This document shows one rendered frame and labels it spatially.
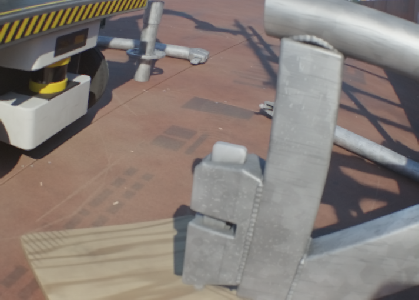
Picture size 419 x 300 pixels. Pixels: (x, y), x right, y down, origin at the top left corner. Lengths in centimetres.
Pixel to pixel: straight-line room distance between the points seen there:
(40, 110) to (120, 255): 33
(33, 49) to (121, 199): 31
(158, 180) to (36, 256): 38
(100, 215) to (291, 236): 45
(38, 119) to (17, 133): 5
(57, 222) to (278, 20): 51
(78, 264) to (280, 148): 35
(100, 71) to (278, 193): 81
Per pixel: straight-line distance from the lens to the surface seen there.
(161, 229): 73
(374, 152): 123
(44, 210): 78
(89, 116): 119
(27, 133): 85
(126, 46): 193
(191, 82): 157
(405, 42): 34
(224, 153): 39
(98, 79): 114
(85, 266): 63
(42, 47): 81
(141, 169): 95
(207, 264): 43
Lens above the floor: 40
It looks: 22 degrees down
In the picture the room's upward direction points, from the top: 9 degrees clockwise
